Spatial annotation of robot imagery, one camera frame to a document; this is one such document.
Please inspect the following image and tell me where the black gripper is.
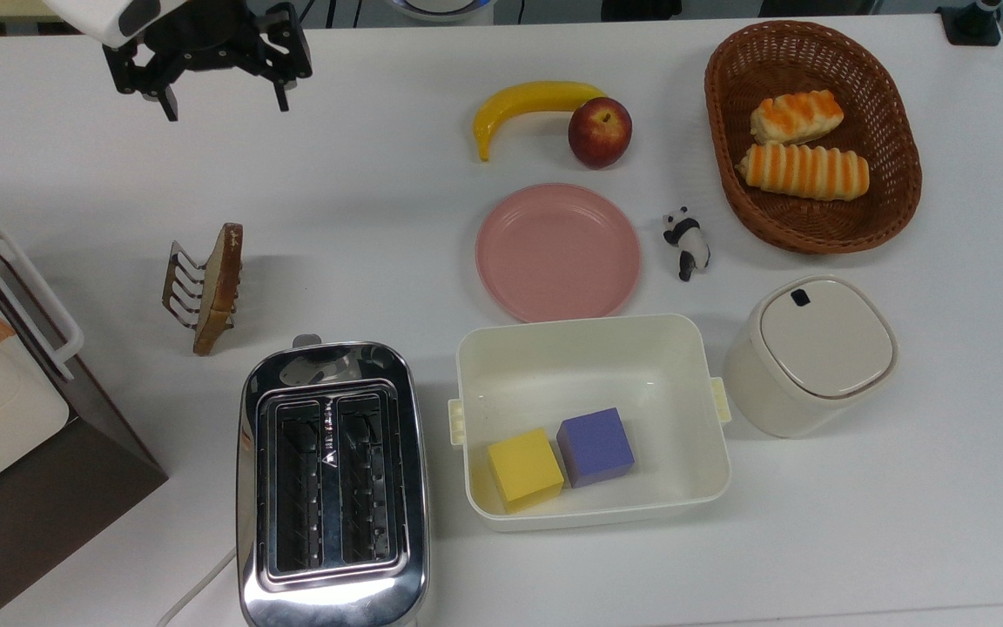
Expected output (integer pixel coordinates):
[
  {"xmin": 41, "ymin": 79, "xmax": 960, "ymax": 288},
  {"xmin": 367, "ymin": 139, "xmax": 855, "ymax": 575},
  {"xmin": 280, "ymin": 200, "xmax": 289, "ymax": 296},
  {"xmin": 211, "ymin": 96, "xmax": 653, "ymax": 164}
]
[{"xmin": 103, "ymin": 0, "xmax": 313, "ymax": 121}]

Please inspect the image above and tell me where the brown-crust bread slice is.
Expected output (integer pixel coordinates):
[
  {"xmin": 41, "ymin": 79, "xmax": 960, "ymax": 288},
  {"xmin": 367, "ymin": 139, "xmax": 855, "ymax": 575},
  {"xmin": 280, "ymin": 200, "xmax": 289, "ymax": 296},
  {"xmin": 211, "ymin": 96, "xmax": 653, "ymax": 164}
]
[{"xmin": 193, "ymin": 223, "xmax": 244, "ymax": 356}]

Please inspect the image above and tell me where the chrome two-slot toaster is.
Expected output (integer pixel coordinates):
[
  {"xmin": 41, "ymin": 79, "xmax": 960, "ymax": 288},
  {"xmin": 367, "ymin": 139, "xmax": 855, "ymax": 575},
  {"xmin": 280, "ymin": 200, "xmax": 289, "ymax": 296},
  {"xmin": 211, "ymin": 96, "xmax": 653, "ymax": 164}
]
[{"xmin": 236, "ymin": 335, "xmax": 431, "ymax": 627}]

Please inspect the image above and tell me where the short striped bread roll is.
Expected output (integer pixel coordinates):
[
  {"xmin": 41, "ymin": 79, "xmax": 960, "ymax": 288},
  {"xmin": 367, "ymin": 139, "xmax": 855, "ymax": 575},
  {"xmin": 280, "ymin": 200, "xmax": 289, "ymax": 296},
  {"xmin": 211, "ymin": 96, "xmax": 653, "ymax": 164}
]
[{"xmin": 750, "ymin": 90, "xmax": 845, "ymax": 145}]

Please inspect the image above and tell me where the long striped bread roll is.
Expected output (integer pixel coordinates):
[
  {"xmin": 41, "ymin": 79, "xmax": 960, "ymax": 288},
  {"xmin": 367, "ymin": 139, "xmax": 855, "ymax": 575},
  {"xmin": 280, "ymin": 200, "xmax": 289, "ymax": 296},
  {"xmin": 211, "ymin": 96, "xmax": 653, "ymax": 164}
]
[{"xmin": 737, "ymin": 143, "xmax": 871, "ymax": 202}]

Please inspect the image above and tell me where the metal toast rack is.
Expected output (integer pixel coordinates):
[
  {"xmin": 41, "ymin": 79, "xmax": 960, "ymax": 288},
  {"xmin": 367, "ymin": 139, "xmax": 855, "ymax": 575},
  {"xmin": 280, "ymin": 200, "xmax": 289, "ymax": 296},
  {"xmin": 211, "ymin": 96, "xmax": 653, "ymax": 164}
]
[{"xmin": 162, "ymin": 241, "xmax": 243, "ymax": 332}]

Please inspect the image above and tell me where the yellow banana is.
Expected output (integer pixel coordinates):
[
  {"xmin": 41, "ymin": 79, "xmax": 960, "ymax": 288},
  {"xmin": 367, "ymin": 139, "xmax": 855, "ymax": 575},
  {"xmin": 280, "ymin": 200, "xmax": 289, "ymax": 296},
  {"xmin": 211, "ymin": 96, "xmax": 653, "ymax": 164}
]
[{"xmin": 473, "ymin": 81, "xmax": 609, "ymax": 162}]

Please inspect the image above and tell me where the red apple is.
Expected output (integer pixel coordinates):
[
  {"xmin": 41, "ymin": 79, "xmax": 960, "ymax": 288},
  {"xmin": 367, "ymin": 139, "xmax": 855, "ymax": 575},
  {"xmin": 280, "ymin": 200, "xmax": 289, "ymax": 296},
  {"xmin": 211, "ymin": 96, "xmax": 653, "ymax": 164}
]
[{"xmin": 568, "ymin": 97, "xmax": 633, "ymax": 170}]

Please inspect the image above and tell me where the pink plate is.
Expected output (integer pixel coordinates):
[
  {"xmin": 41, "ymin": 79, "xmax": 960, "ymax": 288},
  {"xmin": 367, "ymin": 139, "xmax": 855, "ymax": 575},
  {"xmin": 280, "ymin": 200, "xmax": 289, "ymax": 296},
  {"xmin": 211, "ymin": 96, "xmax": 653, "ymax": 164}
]
[{"xmin": 475, "ymin": 183, "xmax": 642, "ymax": 323}]

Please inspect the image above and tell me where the white plastic container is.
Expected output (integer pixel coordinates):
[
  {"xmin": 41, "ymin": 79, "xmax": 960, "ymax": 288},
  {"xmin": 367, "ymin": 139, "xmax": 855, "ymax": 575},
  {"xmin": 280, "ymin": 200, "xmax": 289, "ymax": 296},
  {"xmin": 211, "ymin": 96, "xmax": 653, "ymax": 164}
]
[{"xmin": 448, "ymin": 313, "xmax": 733, "ymax": 532}]

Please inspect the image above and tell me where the panda figurine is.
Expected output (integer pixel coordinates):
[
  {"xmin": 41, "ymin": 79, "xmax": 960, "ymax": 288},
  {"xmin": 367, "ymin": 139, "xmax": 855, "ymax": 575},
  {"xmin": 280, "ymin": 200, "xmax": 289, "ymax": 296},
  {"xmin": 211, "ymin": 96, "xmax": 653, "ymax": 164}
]
[{"xmin": 662, "ymin": 206, "xmax": 711, "ymax": 282}]

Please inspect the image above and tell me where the yellow cube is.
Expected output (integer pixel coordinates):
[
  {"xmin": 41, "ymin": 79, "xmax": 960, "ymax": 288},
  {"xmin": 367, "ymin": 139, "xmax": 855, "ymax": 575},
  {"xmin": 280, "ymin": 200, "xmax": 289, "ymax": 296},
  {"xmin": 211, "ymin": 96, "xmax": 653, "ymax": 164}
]
[{"xmin": 487, "ymin": 427, "xmax": 565, "ymax": 515}]

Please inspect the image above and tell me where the purple cube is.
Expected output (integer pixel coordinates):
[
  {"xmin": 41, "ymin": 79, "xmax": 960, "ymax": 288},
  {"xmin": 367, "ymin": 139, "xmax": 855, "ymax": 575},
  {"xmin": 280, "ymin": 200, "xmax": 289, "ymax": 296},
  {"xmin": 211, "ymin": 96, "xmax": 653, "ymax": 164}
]
[{"xmin": 556, "ymin": 407, "xmax": 636, "ymax": 489}]

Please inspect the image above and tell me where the cream lidded trash can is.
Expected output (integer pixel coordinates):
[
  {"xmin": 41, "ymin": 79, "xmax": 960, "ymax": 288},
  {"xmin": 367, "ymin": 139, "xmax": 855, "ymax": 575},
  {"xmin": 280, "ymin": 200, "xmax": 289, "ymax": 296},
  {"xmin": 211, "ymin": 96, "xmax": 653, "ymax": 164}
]
[{"xmin": 722, "ymin": 275, "xmax": 900, "ymax": 439}]

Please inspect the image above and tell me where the brown wicker basket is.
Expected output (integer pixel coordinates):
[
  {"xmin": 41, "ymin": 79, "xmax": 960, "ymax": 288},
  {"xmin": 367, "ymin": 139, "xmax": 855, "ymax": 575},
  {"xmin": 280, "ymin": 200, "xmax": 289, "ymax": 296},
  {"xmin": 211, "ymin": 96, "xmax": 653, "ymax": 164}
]
[{"xmin": 704, "ymin": 20, "xmax": 923, "ymax": 255}]

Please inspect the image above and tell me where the white drawer handle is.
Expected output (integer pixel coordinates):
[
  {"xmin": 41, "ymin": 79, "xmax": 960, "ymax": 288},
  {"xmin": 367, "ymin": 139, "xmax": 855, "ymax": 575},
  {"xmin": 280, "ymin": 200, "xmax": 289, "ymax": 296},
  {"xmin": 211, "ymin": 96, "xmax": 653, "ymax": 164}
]
[{"xmin": 0, "ymin": 228, "xmax": 85, "ymax": 381}]

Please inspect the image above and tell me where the white toaster power cord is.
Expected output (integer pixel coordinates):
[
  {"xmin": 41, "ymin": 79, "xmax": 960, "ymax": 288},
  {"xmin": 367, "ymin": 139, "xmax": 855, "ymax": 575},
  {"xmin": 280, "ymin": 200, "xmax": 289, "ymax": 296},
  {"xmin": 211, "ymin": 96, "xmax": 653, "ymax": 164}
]
[{"xmin": 156, "ymin": 547, "xmax": 238, "ymax": 627}]

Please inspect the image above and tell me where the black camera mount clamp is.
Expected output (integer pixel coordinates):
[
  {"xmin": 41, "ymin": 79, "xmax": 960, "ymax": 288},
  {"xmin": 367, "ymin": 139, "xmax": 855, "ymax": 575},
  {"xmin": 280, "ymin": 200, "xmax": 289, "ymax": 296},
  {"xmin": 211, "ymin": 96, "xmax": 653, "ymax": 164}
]
[{"xmin": 937, "ymin": 0, "xmax": 1003, "ymax": 46}]

